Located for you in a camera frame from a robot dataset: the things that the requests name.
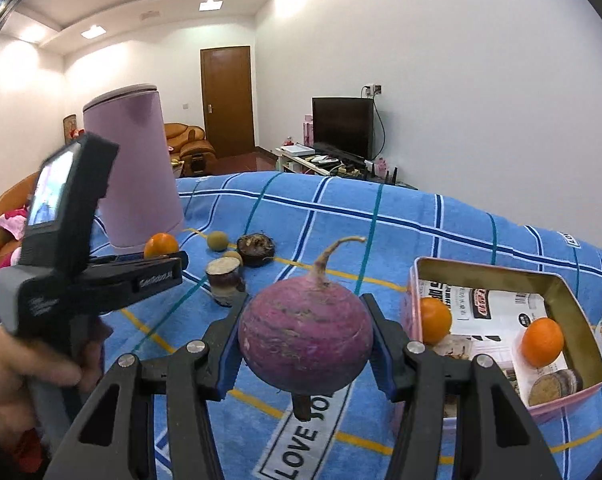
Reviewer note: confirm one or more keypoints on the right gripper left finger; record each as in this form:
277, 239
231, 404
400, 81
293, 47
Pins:
112, 437

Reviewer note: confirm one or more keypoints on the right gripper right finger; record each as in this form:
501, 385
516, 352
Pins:
496, 437

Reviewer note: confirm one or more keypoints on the orange tangerine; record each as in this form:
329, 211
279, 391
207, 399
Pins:
160, 244
436, 320
542, 342

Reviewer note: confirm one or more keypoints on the purple round turnip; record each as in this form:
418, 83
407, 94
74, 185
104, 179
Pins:
307, 335

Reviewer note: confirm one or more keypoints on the left hand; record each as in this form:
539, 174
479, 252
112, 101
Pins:
22, 359

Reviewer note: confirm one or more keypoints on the pink floral cushion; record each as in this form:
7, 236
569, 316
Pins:
14, 221

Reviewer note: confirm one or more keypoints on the brown round cookie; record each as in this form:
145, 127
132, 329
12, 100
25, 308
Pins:
555, 386

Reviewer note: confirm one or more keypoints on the purple cylindrical container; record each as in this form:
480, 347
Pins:
142, 198

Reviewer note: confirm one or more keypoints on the printed paper liner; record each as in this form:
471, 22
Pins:
492, 322

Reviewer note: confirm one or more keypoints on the pink metal tin tray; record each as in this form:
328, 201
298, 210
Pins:
580, 348

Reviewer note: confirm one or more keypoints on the small green-brown fruit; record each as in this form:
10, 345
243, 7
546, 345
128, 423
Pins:
217, 241

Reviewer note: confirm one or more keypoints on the cut purple fruit piece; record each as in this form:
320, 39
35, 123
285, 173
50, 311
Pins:
225, 276

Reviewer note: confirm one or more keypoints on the small tan fruit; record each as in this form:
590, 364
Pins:
233, 254

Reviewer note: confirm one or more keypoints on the orange leather armchair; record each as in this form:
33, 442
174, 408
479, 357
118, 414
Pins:
190, 150

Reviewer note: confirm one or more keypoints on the blue plaid cloth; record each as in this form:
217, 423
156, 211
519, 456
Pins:
378, 232

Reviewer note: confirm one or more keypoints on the dark mangosteen half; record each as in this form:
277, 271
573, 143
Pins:
255, 249

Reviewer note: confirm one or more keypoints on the ceiling light panel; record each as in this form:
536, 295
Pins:
210, 5
93, 32

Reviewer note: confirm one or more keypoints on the brown wooden door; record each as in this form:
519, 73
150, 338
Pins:
226, 85

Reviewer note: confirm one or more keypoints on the white set-top box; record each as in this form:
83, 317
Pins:
297, 150

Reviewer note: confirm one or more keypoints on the black wifi router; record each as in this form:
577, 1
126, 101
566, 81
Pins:
391, 177

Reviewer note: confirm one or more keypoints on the white TV stand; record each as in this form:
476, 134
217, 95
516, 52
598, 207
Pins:
326, 166

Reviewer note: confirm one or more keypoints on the pink bottle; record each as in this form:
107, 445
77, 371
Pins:
308, 131

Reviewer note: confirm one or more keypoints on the black television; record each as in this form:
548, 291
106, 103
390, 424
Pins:
343, 124

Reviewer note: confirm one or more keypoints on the wall power socket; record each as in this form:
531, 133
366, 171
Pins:
372, 90

